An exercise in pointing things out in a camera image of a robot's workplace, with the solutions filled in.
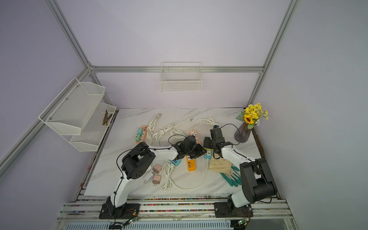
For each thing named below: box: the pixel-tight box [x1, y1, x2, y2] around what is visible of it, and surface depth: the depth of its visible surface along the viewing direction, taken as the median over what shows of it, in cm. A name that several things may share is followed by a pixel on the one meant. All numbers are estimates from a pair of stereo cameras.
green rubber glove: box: [219, 163, 242, 188], surface depth 86 cm
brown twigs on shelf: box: [101, 109, 113, 126], surface depth 97 cm
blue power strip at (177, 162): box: [167, 159, 182, 167], surface depth 90 cm
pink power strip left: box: [136, 125, 149, 145], surface depth 104 cm
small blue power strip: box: [203, 149, 213, 160], surface depth 95 cm
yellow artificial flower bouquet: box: [235, 103, 269, 129], surface depth 84 cm
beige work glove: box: [208, 152, 232, 174], surface depth 90 cm
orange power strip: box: [185, 155, 196, 172], surface depth 90 cm
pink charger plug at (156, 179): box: [152, 174, 162, 187], surface depth 85 cm
